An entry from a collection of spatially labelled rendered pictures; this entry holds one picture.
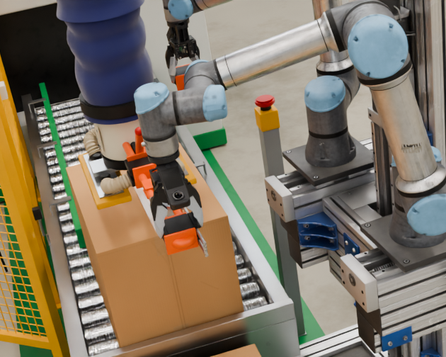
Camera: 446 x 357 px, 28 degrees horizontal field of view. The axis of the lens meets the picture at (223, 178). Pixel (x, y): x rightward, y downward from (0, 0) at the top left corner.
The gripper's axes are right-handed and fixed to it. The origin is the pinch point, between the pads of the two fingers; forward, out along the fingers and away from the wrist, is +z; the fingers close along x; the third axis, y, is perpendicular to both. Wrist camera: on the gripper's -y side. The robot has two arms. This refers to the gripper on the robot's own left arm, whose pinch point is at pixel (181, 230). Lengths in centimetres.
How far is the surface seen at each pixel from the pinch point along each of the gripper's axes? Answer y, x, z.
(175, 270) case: 45, -1, 41
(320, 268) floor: 135, -73, 125
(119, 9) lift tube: 50, -2, -39
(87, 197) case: 79, 18, 28
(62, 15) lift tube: 56, 12, -39
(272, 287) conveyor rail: 53, -31, 64
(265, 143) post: 96, -47, 36
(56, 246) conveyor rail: 114, 33, 63
